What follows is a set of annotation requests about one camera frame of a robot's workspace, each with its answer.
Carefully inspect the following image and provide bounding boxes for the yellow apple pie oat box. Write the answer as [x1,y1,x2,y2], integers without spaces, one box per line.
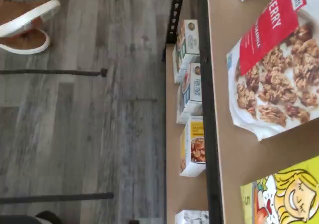
[240,155,319,224]

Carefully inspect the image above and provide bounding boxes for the blue label food box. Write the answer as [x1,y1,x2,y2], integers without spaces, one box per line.
[176,62,204,124]

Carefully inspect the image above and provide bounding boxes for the wooden shelf board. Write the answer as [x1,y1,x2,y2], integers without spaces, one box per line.
[206,0,319,224]
[165,43,209,224]

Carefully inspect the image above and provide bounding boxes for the black horizontal shelf beam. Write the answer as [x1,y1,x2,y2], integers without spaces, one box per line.
[198,0,224,224]

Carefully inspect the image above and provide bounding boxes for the yellow label granola box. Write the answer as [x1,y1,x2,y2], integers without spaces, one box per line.
[179,116,207,177]

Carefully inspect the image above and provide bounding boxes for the green label food box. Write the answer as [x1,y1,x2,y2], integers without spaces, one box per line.
[174,19,200,84]

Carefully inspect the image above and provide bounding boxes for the black stand leg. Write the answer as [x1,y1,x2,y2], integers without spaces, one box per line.
[0,68,108,78]
[0,191,115,205]

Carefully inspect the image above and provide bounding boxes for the white patterned carton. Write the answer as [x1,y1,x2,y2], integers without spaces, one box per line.
[175,210,210,224]

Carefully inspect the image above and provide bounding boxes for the red label granola bag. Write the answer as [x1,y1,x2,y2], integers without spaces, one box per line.
[225,0,319,142]

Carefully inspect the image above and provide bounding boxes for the white rimmed brown shoe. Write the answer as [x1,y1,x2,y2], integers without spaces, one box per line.
[0,0,62,38]
[0,28,52,55]

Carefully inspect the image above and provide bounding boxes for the black white floor object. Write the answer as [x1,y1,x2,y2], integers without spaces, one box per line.
[0,210,63,224]

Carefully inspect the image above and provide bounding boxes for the black perforated upright post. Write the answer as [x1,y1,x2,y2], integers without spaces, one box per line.
[165,0,187,45]

